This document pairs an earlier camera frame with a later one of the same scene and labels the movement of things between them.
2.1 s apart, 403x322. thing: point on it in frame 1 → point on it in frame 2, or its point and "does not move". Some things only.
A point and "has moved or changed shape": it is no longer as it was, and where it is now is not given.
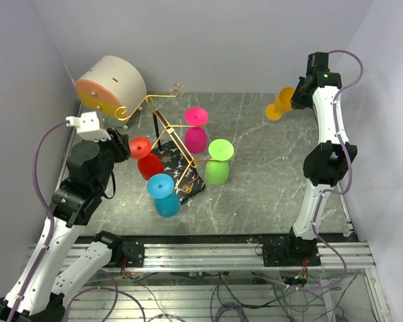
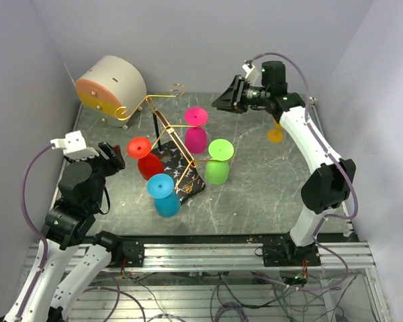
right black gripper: (296, 102) → (229, 100)
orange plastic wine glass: (282, 103) has moved or changed shape
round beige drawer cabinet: (113, 88) does not move
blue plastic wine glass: (160, 186) does not move
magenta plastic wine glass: (196, 137) does not move
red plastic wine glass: (148, 164) does not move
